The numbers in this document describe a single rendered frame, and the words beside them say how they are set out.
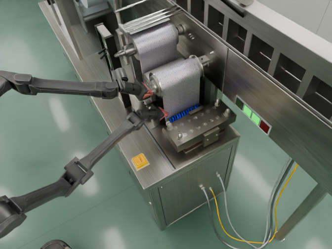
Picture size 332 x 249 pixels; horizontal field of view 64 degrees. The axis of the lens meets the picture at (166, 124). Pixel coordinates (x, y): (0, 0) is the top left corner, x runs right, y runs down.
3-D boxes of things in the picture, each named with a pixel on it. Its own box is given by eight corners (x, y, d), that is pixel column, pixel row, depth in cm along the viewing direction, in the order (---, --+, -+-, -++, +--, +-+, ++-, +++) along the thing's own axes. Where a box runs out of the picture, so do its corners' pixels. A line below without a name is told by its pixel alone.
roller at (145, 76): (144, 85, 161) (141, 69, 151) (179, 69, 167) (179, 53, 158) (153, 97, 154) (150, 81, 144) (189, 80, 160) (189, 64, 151)
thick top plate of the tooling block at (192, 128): (163, 133, 155) (162, 126, 150) (218, 104, 166) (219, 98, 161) (177, 152, 146) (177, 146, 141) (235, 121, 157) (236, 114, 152)
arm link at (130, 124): (81, 183, 111) (63, 166, 112) (81, 186, 115) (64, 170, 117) (146, 120, 133) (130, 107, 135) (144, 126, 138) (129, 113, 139)
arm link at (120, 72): (107, 100, 127) (106, 89, 119) (101, 81, 132) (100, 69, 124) (131, 94, 131) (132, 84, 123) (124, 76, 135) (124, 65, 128)
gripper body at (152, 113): (159, 124, 145) (148, 125, 141) (150, 112, 151) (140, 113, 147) (163, 115, 142) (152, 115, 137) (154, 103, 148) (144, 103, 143)
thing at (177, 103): (165, 120, 155) (162, 98, 141) (198, 103, 161) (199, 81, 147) (165, 121, 155) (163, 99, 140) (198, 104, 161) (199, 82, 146)
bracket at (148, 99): (147, 125, 169) (140, 90, 145) (156, 120, 171) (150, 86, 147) (150, 130, 166) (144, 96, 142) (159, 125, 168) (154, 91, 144)
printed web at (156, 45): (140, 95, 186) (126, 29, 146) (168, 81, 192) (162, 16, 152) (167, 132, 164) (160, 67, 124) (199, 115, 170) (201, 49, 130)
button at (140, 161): (132, 160, 153) (131, 158, 151) (143, 154, 155) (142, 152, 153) (137, 169, 149) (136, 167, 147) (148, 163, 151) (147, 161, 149)
